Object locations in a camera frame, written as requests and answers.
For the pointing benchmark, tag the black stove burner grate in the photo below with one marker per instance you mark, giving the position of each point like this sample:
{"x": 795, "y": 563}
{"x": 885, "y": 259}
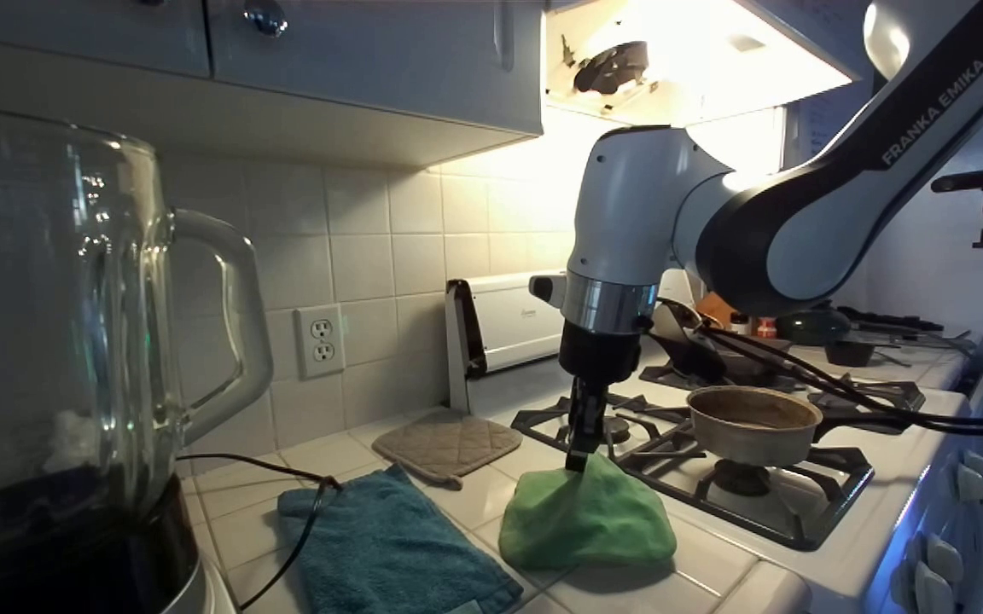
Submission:
{"x": 877, "y": 395}
{"x": 808, "y": 488}

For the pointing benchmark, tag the glass blender jar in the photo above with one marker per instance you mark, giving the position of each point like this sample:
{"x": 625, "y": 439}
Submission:
{"x": 48, "y": 317}

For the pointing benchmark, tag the white wall outlet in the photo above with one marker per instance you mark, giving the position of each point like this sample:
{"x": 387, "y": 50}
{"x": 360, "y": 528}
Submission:
{"x": 317, "y": 342}

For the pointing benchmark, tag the grey upper cabinet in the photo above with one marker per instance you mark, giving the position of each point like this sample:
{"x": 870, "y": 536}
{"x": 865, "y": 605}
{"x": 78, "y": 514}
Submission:
{"x": 377, "y": 57}

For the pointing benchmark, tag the grey pot holder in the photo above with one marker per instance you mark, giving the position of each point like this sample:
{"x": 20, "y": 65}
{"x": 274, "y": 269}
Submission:
{"x": 445, "y": 447}

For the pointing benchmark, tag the white stove burner knob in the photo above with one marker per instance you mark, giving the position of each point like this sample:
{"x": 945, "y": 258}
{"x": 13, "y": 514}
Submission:
{"x": 972, "y": 477}
{"x": 942, "y": 556}
{"x": 929, "y": 591}

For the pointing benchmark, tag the small black skillet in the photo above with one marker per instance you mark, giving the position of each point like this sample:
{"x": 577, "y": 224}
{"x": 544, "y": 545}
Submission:
{"x": 851, "y": 352}

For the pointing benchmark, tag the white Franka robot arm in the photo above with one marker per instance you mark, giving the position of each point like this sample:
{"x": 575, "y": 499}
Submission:
{"x": 833, "y": 217}

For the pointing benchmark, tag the white gas stove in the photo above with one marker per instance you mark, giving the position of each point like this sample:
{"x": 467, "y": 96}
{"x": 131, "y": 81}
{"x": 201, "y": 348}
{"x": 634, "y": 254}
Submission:
{"x": 511, "y": 327}

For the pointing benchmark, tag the brown frying pan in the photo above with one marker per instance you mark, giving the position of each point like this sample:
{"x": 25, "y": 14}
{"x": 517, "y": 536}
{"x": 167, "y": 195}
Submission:
{"x": 752, "y": 427}

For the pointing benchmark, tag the metal cabinet knob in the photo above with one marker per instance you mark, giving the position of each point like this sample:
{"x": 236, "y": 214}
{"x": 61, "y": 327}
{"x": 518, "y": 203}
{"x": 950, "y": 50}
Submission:
{"x": 263, "y": 14}

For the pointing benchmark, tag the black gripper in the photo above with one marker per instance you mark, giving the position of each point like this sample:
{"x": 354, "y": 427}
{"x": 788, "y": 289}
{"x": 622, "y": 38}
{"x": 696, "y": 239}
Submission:
{"x": 599, "y": 357}

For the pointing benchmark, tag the dark frying pan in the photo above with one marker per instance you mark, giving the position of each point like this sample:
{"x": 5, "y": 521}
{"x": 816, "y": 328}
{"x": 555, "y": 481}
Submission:
{"x": 758, "y": 366}

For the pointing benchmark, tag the green cloth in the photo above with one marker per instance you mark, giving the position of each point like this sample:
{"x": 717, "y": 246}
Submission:
{"x": 587, "y": 518}

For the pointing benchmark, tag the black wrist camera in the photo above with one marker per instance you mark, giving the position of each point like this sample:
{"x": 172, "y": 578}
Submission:
{"x": 672, "y": 328}

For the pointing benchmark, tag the teal towel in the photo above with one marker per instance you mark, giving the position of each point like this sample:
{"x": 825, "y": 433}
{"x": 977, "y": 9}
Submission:
{"x": 389, "y": 547}

